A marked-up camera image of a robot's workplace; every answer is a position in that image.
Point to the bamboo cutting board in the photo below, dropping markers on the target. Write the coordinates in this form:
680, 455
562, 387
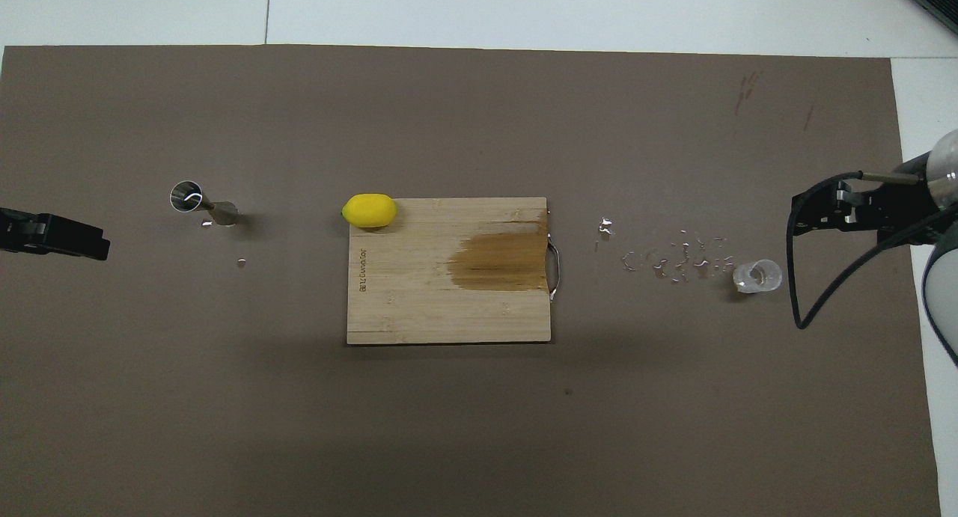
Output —
419, 292

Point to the brown table mat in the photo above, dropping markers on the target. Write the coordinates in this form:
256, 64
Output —
449, 427

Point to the steel double jigger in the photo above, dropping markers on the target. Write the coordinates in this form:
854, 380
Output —
202, 204

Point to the clear plastic cup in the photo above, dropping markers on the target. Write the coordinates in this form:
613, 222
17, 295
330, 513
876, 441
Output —
757, 276

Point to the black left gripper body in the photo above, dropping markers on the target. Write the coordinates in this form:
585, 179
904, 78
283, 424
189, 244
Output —
19, 231

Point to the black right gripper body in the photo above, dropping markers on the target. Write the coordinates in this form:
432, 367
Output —
905, 210

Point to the yellow lemon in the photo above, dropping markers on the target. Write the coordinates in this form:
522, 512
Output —
369, 210

